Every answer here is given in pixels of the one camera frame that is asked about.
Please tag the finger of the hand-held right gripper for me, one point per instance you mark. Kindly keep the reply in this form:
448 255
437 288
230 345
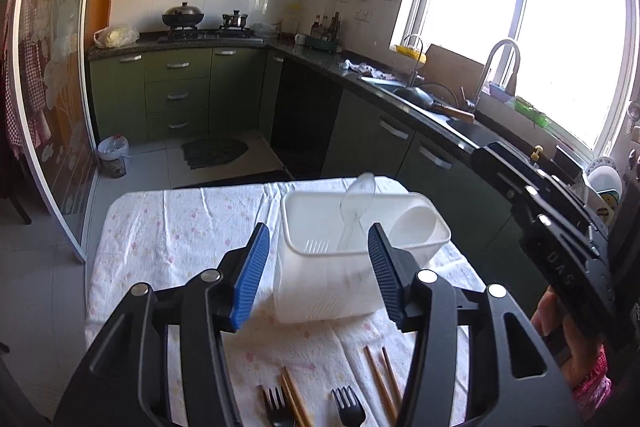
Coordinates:
495 179
560 202

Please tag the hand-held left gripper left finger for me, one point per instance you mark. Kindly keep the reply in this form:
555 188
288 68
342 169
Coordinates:
250 277

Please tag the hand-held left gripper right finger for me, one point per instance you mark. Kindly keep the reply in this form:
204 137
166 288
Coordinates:
387 277

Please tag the white plastic utensil holder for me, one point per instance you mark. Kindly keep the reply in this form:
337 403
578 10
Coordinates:
320 292

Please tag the clear plastic spoon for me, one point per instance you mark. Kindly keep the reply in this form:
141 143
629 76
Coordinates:
357 197

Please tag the wooden chopstick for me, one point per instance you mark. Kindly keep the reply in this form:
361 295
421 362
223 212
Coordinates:
391 374
299 397
379 382
292 402

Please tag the black plastic fork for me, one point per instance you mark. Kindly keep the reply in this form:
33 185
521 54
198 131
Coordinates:
275 409
349 409

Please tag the person's right hand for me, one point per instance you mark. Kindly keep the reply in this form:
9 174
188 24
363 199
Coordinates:
550 317

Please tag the stacked white plates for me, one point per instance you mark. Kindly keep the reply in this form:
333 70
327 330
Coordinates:
605 179

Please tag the green plastic basin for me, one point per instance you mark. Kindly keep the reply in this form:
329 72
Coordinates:
532 112

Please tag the blue plastic bowl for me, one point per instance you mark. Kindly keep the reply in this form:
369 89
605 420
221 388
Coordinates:
501 92

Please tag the white floral tablecloth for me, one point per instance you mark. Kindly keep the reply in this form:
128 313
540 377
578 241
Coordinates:
165 247

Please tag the wooden cutting board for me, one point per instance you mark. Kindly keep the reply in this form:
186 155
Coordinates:
450 67

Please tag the tall steel faucet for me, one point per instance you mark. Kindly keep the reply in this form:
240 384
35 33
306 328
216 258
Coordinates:
492 57

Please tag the dark floor mat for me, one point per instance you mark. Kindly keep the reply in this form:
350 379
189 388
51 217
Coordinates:
215 152

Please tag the small steel faucet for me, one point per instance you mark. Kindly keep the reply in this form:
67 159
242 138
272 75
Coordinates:
414 57

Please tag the yellow sponge holder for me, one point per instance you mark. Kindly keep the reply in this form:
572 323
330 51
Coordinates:
411 53

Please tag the black built-in appliance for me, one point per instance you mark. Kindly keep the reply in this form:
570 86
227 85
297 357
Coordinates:
305 117

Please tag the crumpled dish rag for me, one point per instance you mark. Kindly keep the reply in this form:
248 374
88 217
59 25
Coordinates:
367 68

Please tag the small trash bin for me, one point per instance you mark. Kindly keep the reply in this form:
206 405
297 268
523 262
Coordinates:
113 157

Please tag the dark granite countertop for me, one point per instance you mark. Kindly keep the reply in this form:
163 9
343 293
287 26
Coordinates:
320 57

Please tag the condiment bottles on rack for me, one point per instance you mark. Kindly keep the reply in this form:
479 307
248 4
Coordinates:
325 34

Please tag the white mug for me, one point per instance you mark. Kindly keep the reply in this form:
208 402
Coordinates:
300 39

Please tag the black gas stove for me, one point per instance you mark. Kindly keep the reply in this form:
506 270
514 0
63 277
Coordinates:
210 36

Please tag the small steel pot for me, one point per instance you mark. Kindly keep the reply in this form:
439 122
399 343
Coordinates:
235 21

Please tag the clear storage jars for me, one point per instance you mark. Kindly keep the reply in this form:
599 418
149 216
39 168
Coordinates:
291 21

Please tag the black wok with lid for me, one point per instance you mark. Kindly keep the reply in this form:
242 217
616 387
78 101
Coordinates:
182 16

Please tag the white plastic bag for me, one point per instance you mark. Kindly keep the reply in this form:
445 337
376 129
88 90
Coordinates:
116 37

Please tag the red checked apron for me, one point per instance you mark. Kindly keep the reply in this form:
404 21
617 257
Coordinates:
25 97

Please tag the floral glass sliding door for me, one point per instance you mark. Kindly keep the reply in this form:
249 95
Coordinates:
60 57

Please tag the white wall outlet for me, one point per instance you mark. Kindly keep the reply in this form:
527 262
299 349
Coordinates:
363 15

